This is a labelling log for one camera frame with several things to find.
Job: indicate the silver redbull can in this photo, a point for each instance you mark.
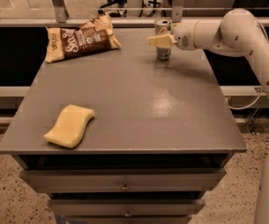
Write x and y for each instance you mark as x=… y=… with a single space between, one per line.
x=162 y=30

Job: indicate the drawer knob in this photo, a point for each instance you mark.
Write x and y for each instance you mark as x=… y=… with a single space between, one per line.
x=125 y=187
x=128 y=213

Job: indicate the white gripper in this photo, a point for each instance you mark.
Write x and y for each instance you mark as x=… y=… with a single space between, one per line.
x=183 y=35

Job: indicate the metal window railing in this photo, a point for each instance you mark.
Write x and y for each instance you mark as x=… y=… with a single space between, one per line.
x=71 y=13

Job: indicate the grey drawer cabinet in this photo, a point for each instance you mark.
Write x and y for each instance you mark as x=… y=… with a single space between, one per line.
x=162 y=127

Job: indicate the lower drawer knob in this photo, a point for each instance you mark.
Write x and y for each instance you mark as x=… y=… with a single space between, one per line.
x=128 y=213

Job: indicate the brown chip bag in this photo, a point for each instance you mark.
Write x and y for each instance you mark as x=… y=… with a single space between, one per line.
x=91 y=37

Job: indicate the upper drawer knob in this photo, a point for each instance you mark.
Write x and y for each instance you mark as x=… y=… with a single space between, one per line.
x=125 y=187

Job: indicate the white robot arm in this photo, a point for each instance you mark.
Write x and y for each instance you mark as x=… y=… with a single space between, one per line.
x=237 y=33

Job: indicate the yellow sponge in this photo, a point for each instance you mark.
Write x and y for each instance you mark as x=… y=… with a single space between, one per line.
x=70 y=126

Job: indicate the black office chair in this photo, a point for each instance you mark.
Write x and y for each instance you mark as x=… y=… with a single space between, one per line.
x=120 y=12

